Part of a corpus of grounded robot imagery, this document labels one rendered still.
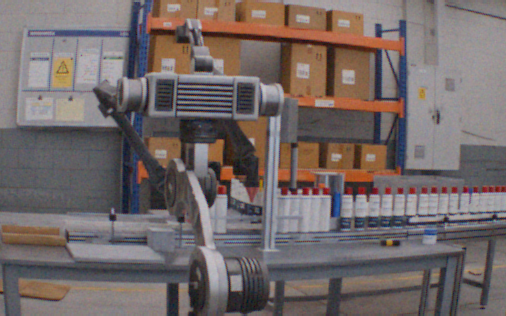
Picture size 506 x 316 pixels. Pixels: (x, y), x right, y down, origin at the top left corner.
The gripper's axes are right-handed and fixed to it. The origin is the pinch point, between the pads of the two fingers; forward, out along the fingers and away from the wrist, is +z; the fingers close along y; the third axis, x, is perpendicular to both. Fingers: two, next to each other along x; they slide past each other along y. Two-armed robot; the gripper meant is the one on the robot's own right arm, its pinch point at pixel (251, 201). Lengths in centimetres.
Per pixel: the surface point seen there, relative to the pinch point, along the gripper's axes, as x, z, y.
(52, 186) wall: -436, 41, 56
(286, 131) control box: 23.6, -31.8, -5.6
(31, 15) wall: -436, -135, 92
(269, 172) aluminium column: 22.8, -14.6, 0.9
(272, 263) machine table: 52, 18, 9
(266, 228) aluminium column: 22.9, 8.9, 1.1
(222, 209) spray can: 8.4, 2.7, 16.0
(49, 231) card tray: -6, 16, 94
